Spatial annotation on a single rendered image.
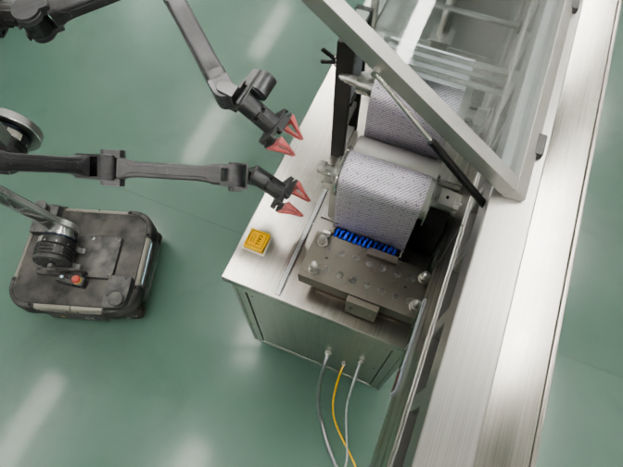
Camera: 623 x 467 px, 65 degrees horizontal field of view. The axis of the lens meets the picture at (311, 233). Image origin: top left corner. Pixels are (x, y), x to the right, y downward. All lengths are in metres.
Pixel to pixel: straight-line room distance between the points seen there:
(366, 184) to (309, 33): 2.40
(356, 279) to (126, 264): 1.34
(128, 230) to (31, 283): 0.50
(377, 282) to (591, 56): 0.85
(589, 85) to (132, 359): 2.19
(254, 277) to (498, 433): 0.92
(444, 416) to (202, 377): 1.83
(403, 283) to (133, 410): 1.54
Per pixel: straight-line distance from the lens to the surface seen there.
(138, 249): 2.52
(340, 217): 1.49
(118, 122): 3.32
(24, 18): 1.62
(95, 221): 2.67
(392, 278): 1.50
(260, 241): 1.65
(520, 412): 1.05
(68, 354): 2.74
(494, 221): 0.91
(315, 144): 1.88
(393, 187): 1.32
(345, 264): 1.50
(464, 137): 0.84
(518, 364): 1.07
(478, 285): 0.85
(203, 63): 1.40
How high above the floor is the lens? 2.41
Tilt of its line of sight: 64 degrees down
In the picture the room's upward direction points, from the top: straight up
